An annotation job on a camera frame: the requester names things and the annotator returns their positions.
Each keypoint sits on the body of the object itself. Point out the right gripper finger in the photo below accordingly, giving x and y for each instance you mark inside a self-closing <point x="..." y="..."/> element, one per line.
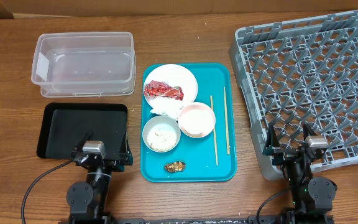
<point x="272" y="141"/>
<point x="308" y="131"/>

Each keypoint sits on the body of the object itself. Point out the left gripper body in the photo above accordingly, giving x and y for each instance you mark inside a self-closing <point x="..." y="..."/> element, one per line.
<point x="117" y="165"/>

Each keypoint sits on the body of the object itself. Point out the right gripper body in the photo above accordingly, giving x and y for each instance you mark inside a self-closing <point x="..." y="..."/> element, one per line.
<point x="284" y="154"/>

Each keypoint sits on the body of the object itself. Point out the pink bowl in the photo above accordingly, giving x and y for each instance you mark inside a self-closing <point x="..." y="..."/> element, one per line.
<point x="196" y="120"/>

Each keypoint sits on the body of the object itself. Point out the white napkin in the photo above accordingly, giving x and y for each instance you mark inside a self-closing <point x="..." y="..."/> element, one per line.
<point x="167" y="107"/>

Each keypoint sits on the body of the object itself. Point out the red snack wrapper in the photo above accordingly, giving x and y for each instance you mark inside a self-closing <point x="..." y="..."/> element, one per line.
<point x="162" y="89"/>

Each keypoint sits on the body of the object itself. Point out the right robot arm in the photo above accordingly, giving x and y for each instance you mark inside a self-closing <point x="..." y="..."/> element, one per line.
<point x="312" y="196"/>

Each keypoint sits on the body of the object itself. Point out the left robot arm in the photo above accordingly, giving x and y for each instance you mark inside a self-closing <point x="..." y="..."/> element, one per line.
<point x="87" y="199"/>

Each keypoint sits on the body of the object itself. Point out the grey dishwasher rack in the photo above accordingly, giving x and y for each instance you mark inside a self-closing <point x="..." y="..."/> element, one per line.
<point x="298" y="72"/>

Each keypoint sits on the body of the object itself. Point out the black tray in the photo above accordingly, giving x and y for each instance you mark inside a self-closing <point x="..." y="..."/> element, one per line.
<point x="64" y="125"/>

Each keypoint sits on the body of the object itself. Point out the teal serving tray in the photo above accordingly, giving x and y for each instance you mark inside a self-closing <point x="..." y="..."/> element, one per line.
<point x="198" y="155"/>

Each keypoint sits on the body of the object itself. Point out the grey bowl with rice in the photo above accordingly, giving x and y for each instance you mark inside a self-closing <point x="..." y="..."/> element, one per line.
<point x="161" y="134"/>

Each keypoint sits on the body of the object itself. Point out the brown food scrap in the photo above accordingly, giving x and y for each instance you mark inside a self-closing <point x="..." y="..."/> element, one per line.
<point x="177" y="166"/>

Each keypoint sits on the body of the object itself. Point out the clear plastic bin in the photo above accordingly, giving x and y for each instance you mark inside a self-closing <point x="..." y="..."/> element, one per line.
<point x="84" y="64"/>

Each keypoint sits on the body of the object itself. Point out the white round plate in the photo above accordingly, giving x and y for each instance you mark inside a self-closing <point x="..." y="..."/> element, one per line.
<point x="174" y="75"/>

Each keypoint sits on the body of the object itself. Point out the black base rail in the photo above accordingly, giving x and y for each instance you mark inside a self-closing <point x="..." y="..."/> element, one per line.
<point x="263" y="219"/>

